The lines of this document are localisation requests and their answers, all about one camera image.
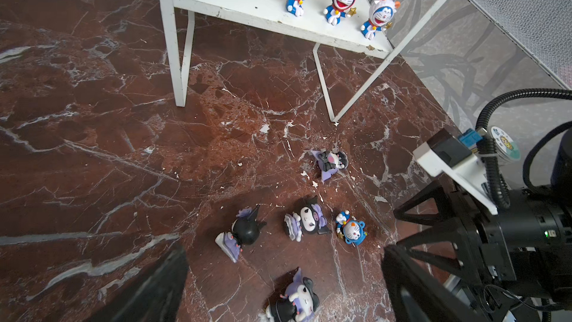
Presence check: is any red hat Doraemon figure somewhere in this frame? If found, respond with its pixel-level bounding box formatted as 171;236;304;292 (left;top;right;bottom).
323;0;356;26

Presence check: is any black Kuromi figure lying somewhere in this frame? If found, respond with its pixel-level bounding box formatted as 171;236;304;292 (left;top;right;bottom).
215;205;267;263

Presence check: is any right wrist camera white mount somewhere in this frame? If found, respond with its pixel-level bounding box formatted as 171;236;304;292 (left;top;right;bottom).
414;128;498;216

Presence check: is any white hooded Doraemon figure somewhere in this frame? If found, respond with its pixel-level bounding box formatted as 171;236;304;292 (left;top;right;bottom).
360;0;401;40

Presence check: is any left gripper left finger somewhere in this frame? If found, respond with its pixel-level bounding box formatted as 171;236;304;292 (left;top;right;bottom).
87;247;189;321

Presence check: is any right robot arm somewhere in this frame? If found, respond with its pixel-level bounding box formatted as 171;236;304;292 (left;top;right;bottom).
382;88;571;321

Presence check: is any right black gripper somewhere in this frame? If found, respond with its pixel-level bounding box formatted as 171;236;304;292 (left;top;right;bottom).
393;180;517;286

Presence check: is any purple striped Kuromi figure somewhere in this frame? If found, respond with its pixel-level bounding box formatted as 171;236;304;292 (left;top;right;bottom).
262;268;320;322

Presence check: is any white wire mesh basket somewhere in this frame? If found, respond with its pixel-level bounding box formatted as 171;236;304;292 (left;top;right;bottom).
469;0;571;89

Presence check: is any blue cup toy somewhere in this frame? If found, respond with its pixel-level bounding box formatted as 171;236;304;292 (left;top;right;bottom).
335;210;367;247

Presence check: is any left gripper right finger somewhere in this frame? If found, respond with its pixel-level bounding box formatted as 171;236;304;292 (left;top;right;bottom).
381;244;485;321

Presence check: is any round tape roll cartoon label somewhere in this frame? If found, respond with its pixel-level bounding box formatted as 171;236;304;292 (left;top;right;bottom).
489;126;521;165

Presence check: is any purple bat Kuromi figure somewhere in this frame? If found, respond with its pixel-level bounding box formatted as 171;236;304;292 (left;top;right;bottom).
283;196;332;242

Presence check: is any purple dress Kuromi figure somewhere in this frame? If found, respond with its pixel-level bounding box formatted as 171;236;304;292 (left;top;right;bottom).
311;150;349;183

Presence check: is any white two-tier metal shelf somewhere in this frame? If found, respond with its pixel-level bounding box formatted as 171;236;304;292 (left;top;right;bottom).
159;0;447;123

